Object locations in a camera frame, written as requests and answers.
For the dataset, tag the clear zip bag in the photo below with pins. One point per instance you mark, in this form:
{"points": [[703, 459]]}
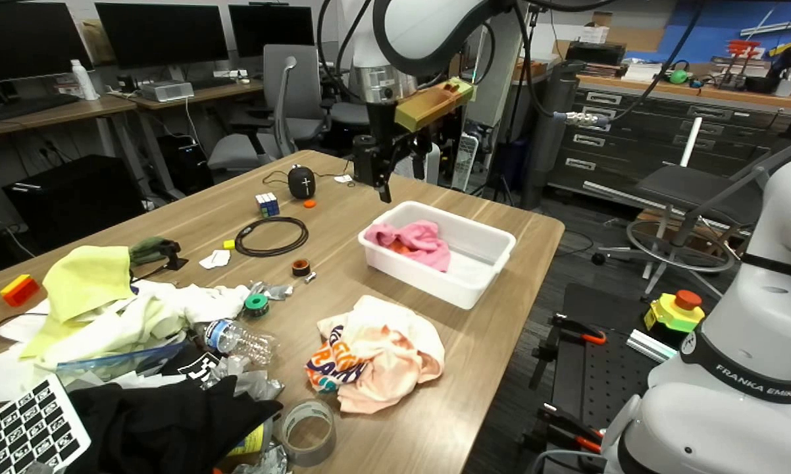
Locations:
{"points": [[119, 362]]}

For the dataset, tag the row of wooden desks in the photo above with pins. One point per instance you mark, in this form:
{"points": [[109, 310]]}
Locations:
{"points": [[53, 115]]}

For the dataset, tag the row of monitors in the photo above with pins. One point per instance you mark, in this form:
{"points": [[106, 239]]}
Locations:
{"points": [[158, 33]]}

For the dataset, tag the clear plastic water bottle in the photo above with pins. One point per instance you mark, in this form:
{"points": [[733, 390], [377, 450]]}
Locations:
{"points": [[237, 339]]}

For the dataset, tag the dark green cloth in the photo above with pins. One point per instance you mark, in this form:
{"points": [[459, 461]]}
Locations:
{"points": [[145, 250]]}

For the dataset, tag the silver box device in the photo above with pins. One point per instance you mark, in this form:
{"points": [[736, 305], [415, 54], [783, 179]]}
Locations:
{"points": [[166, 91]]}

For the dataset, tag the aluminium profile bar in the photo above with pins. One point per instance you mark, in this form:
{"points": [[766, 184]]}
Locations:
{"points": [[652, 345]]}

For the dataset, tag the peach printed cloth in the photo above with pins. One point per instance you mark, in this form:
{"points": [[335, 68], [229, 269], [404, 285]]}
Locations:
{"points": [[389, 355]]}

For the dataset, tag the heap of white cloths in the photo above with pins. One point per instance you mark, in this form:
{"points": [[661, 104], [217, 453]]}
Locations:
{"points": [[172, 306]]}

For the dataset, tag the black orange clamp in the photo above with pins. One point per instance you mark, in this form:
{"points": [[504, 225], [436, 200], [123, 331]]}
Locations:
{"points": [[580, 332], [566, 428]]}

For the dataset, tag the green headphones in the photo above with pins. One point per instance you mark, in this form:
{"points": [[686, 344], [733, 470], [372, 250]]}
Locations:
{"points": [[678, 76]]}

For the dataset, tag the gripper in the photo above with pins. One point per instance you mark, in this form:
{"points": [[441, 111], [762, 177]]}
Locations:
{"points": [[382, 122]]}

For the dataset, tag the crumpled silver foil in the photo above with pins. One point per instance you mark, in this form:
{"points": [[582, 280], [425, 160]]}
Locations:
{"points": [[254, 385]]}

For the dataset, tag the grey duct tape roll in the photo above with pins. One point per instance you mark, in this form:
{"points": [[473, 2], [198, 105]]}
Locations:
{"points": [[289, 434]]}

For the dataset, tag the crumpled silver foil wrapper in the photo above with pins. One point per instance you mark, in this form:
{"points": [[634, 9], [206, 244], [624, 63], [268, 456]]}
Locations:
{"points": [[274, 290]]}

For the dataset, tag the pink cloth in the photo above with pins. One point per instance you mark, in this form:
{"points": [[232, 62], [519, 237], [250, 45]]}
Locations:
{"points": [[422, 242]]}

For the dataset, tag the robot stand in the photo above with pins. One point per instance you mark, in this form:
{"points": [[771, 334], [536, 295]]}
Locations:
{"points": [[599, 382]]}

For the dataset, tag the colour puzzle cube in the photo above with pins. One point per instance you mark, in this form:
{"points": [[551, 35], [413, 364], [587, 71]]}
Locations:
{"points": [[268, 205]]}

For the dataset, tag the black cloth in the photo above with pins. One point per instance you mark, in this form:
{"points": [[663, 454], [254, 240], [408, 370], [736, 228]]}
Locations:
{"points": [[165, 428]]}

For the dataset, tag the checkered calibration board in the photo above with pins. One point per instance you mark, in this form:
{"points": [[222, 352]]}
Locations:
{"points": [[24, 428]]}

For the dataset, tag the dark drawer cabinet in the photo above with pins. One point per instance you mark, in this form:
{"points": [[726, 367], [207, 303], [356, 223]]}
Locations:
{"points": [[645, 138]]}

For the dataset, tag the small orange black tape roll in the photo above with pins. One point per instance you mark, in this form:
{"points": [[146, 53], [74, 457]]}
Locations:
{"points": [[301, 268]]}

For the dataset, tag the black keyboard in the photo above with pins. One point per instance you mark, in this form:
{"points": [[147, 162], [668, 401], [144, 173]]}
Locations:
{"points": [[27, 106]]}

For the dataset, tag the white spray bottle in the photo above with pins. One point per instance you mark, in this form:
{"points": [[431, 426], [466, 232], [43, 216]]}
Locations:
{"points": [[83, 82]]}

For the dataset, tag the orange and yellow block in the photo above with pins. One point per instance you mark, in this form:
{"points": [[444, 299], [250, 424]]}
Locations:
{"points": [[19, 290]]}

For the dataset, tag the black handheld scanner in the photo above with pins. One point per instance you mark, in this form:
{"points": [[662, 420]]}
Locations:
{"points": [[172, 253]]}

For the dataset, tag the small silver cylinder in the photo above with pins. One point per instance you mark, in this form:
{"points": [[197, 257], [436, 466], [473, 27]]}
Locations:
{"points": [[310, 277]]}

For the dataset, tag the black drafting stool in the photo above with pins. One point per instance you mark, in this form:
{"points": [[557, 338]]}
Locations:
{"points": [[691, 191]]}

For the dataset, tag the black printer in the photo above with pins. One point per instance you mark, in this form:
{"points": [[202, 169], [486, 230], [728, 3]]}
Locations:
{"points": [[596, 52]]}

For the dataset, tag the orange cloth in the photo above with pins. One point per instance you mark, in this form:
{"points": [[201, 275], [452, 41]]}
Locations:
{"points": [[401, 249]]}

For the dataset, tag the white plastic bin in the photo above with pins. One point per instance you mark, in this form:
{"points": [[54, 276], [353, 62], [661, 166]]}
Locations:
{"points": [[474, 257]]}

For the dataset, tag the black cylinder post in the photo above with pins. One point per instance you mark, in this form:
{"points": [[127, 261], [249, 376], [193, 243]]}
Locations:
{"points": [[550, 131]]}

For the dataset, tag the yellow can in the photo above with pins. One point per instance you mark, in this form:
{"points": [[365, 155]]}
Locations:
{"points": [[254, 440]]}

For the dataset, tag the black round speaker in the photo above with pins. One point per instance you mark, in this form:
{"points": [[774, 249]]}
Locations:
{"points": [[301, 182]]}

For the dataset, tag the white tower heater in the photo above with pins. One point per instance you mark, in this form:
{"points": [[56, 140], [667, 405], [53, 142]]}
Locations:
{"points": [[464, 161]]}

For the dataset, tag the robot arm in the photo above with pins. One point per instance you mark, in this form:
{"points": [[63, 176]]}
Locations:
{"points": [[757, 316]]}

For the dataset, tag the black computer tower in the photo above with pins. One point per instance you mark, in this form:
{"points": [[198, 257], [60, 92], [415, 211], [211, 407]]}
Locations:
{"points": [[73, 197]]}

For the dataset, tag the yellow cloth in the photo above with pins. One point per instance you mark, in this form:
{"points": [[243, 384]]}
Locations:
{"points": [[86, 283]]}

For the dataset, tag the yellow emergency stop button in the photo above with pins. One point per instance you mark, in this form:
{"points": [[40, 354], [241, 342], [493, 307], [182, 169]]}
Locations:
{"points": [[675, 313]]}

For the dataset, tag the black white printed card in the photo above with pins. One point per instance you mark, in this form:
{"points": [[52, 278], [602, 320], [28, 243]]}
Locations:
{"points": [[195, 365]]}

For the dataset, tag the grey office chair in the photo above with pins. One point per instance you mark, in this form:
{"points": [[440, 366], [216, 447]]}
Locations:
{"points": [[297, 99]]}

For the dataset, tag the green tape roll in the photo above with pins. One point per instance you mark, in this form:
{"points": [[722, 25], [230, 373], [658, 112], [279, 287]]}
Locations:
{"points": [[256, 305]]}

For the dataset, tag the crumpled white paper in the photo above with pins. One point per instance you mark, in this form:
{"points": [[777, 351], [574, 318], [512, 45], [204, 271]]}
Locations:
{"points": [[214, 259]]}

